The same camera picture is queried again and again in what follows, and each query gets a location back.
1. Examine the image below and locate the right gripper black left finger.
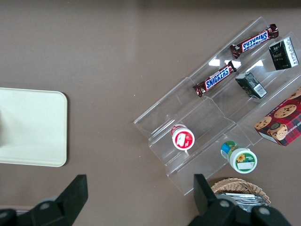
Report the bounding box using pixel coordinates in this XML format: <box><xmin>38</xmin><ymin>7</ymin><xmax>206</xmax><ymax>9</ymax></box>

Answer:
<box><xmin>30</xmin><ymin>174</ymin><xmax>89</xmax><ymax>226</ymax></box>

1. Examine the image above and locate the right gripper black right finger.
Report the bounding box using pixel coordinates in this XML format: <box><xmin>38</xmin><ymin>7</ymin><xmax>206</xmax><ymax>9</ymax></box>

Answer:
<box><xmin>188</xmin><ymin>173</ymin><xmax>238</xmax><ymax>226</ymax></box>

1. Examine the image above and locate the light wicker basket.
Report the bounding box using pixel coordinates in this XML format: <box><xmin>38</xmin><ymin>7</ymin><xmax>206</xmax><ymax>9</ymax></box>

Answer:
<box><xmin>210</xmin><ymin>178</ymin><xmax>271</xmax><ymax>205</ymax></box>

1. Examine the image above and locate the cream plastic tray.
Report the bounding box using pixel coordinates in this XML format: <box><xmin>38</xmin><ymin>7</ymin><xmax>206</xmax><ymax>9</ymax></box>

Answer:
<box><xmin>0</xmin><ymin>87</ymin><xmax>68</xmax><ymax>168</ymax></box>

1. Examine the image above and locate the aluminium foil container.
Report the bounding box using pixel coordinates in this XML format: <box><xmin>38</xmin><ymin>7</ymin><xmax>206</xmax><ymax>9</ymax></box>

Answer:
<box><xmin>215</xmin><ymin>192</ymin><xmax>269</xmax><ymax>212</ymax></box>

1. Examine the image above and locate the green sunflower lidded cup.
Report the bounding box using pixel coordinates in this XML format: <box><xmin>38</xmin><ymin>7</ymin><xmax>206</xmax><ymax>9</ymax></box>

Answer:
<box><xmin>220</xmin><ymin>140</ymin><xmax>258</xmax><ymax>174</ymax></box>

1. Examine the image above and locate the red lidded yogurt cup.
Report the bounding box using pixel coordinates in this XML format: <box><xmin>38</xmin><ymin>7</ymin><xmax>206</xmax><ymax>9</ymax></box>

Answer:
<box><xmin>171</xmin><ymin>124</ymin><xmax>196</xmax><ymax>151</ymax></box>

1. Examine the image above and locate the clear acrylic stepped display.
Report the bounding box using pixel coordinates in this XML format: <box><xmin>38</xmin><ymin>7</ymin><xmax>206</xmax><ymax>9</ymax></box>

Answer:
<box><xmin>133</xmin><ymin>16</ymin><xmax>301</xmax><ymax>196</ymax></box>

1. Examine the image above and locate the red tartan cookie box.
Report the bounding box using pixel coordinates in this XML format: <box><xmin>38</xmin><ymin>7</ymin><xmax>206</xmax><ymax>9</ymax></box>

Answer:
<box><xmin>254</xmin><ymin>87</ymin><xmax>301</xmax><ymax>147</ymax></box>

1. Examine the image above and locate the Snickers chocolate bar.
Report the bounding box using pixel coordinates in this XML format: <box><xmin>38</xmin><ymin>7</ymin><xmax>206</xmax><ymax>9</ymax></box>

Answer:
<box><xmin>192</xmin><ymin>60</ymin><xmax>238</xmax><ymax>98</ymax></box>
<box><xmin>230</xmin><ymin>23</ymin><xmax>279</xmax><ymax>59</ymax></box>

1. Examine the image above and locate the dark green drink carton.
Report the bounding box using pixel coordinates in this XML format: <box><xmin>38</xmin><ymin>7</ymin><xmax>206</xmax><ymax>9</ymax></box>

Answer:
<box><xmin>235</xmin><ymin>72</ymin><xmax>268</xmax><ymax>99</ymax></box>

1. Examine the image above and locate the black box with white top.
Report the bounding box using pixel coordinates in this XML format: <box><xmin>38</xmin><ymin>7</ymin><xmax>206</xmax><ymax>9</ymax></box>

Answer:
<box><xmin>268</xmin><ymin>37</ymin><xmax>300</xmax><ymax>71</ymax></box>

